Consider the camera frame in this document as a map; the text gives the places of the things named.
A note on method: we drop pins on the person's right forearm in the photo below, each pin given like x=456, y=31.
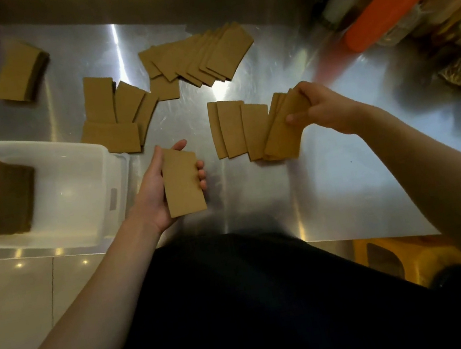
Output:
x=446, y=190

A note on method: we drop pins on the small cardboard stack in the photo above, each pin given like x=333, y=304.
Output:
x=16, y=73

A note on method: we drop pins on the black printed shirt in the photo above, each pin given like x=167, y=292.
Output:
x=256, y=307

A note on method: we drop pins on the person's right hand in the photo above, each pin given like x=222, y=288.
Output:
x=329, y=110

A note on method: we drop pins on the yellow stool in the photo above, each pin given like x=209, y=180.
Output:
x=418, y=255

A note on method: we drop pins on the person's left forearm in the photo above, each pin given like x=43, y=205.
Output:
x=84, y=321

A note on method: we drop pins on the white plastic tray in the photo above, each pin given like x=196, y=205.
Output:
x=73, y=197

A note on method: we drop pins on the person's left hand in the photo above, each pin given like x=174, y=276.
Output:
x=152, y=202

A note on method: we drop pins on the fanned row brown paper pieces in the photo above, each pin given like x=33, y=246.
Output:
x=194, y=56

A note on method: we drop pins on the gathered bundle brown paper pieces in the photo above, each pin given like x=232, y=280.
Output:
x=182, y=184

